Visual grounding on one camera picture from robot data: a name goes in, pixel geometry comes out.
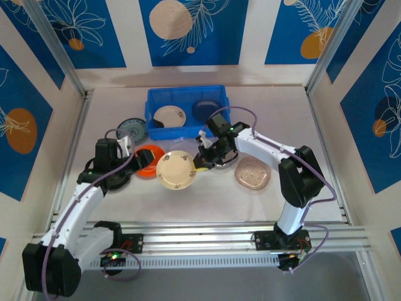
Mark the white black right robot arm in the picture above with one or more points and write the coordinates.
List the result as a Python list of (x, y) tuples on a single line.
[(266, 149)]

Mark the aluminium frame post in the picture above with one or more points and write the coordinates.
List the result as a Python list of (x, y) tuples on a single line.
[(56, 47), (332, 44)]

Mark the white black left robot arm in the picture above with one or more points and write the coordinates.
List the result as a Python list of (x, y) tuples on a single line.
[(78, 203)]

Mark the orange round plate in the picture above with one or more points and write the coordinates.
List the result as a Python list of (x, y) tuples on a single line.
[(147, 173)]

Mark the black controller box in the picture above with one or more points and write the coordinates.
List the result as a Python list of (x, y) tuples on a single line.
[(286, 261), (112, 257)]

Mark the brownish clear square plate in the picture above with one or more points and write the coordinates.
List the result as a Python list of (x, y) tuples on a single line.
[(253, 174)]

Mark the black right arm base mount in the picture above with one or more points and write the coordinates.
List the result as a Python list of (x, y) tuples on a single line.
[(263, 241)]

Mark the blue-green patterned round plate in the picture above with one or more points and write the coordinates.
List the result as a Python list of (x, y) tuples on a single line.
[(133, 129)]

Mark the aluminium side rail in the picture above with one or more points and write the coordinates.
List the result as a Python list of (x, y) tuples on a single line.
[(78, 125), (322, 141)]

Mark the blue plastic bin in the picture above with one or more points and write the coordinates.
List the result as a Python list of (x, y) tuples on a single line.
[(188, 94)]

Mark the aluminium frame rail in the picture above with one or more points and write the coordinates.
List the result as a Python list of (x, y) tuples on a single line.
[(194, 238)]

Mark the grey clear square plate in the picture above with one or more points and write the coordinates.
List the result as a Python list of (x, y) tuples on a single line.
[(233, 158)]

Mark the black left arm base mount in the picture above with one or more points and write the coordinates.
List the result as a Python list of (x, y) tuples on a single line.
[(134, 243)]

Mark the cream plate with black brushstroke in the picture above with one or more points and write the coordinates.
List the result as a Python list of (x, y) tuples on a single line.
[(170, 115)]

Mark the cream plate with floral print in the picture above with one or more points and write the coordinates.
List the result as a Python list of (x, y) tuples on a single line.
[(175, 171)]

